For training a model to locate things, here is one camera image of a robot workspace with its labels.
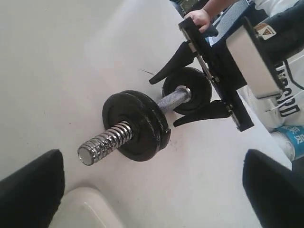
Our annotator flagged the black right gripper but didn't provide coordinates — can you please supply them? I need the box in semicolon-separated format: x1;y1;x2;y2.
149;18;254;132

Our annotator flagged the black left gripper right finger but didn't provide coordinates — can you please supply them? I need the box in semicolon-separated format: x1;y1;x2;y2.
242;149;304;228

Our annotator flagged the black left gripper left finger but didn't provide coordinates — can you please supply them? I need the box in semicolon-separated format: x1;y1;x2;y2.
0;149;65;228

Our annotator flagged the chrome threaded dumbbell bar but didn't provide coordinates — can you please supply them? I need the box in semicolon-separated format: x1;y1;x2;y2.
77;85;191;166

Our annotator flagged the bare operator hand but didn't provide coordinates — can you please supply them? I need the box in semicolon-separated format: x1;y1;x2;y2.
184;9;210;33

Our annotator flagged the white rectangular plastic tray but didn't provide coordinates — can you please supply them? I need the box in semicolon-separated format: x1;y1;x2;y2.
49;187;125;228

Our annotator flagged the blue labelled water bottle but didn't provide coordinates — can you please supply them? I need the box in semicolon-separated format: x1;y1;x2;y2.
270;125;304;162

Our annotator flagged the white printed bag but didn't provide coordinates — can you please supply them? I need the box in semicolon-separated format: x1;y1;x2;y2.
237;0;304;133

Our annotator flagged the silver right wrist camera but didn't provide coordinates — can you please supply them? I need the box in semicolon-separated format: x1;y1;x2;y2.
226;17;284;99

